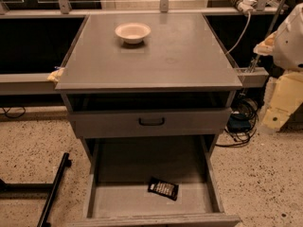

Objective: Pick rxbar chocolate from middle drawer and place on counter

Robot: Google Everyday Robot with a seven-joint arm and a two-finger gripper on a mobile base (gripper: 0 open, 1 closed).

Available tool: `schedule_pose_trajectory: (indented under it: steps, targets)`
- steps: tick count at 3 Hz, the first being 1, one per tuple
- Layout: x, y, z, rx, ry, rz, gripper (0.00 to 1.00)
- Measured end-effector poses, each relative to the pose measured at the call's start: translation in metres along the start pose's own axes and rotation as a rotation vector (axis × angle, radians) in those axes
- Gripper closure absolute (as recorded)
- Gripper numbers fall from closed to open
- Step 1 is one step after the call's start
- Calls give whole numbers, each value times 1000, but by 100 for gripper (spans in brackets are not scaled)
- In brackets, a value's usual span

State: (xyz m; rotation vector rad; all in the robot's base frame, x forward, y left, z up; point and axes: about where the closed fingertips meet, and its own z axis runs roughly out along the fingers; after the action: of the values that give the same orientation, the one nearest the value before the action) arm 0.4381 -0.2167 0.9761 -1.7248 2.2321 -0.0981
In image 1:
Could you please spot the grey drawer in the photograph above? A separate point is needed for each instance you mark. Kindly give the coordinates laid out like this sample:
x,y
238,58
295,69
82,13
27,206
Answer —
x,y
121,169
118,124

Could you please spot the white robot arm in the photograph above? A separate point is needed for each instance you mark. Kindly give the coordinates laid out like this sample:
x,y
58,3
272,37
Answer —
x,y
285,45

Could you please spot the grey drawer cabinet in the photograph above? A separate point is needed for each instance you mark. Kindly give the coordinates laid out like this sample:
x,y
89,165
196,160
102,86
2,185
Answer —
x,y
180,66

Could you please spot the grey top drawer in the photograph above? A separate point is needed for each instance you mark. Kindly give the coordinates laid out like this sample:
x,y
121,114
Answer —
x,y
118,124

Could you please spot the white bowl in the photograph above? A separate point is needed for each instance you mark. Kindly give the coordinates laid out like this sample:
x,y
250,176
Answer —
x,y
133,33

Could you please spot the blue box on floor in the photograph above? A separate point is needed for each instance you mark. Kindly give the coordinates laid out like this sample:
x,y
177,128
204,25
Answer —
x,y
238,122

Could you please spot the yellow tape wad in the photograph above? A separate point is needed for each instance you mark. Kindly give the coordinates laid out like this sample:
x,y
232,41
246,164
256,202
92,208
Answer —
x,y
55,75

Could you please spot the black metal floor stand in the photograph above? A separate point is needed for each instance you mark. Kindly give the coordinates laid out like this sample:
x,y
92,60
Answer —
x,y
47,191

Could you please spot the thin metal rod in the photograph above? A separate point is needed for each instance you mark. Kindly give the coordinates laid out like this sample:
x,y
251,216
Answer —
x,y
268,29

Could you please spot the black top drawer handle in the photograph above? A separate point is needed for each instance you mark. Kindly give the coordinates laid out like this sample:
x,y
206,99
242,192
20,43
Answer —
x,y
151,122

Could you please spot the grey metal bracket right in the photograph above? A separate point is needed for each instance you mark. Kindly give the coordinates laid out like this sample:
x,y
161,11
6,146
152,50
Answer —
x,y
254,79

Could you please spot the grey metal rail left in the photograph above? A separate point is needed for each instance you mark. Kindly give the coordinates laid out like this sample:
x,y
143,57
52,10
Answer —
x,y
26,84

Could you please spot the grey back frame beam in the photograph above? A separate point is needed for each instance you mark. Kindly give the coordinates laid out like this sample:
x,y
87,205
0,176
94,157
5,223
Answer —
x,y
43,13

